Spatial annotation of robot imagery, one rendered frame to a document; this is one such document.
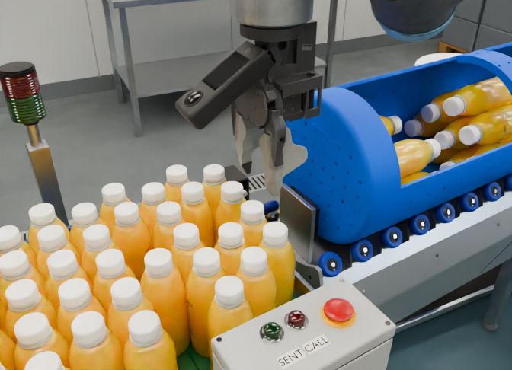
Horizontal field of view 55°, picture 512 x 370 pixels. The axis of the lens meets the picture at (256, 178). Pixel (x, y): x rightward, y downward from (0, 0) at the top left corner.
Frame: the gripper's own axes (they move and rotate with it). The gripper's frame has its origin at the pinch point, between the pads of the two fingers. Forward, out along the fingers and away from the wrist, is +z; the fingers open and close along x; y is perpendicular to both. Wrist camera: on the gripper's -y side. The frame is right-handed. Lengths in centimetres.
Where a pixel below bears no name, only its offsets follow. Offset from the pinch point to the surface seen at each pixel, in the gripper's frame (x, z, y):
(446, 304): 29, 107, 103
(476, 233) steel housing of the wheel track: 0, 33, 57
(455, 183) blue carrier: -1.3, 14.6, 42.1
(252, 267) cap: -1.5, 13.7, -1.6
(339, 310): -16.4, 10.7, 1.6
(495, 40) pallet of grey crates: 200, 90, 363
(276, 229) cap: 3.2, 13.1, 5.8
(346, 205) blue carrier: 4.3, 14.8, 21.0
